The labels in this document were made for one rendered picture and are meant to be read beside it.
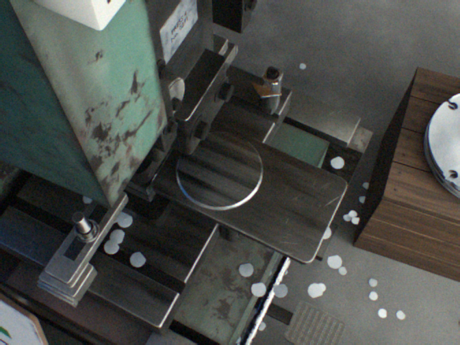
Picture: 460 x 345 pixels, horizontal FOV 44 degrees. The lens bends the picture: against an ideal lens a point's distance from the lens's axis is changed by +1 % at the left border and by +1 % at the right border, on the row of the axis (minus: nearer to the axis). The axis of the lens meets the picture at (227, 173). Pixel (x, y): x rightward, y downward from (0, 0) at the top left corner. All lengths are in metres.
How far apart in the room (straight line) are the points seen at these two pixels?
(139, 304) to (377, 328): 0.88
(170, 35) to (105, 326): 0.51
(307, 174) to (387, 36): 1.26
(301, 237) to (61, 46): 0.52
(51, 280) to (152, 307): 0.14
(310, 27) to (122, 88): 1.61
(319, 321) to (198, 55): 0.87
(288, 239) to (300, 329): 0.62
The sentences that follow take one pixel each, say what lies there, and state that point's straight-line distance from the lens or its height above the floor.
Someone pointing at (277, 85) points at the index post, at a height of 0.79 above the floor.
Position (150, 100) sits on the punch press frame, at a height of 1.12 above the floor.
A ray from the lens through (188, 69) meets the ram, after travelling 0.65.
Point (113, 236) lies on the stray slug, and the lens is 0.86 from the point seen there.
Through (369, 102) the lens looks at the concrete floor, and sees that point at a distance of 1.85.
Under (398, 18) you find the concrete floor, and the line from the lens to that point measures 2.08.
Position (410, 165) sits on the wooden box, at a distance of 1.36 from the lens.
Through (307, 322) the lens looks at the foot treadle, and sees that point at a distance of 1.38.
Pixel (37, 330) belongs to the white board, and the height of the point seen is 0.55.
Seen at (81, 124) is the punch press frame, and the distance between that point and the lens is 0.38.
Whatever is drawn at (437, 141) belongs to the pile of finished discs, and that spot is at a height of 0.39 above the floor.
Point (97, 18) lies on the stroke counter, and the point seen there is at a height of 1.30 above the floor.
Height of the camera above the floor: 1.50
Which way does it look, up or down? 64 degrees down
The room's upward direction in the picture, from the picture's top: straight up
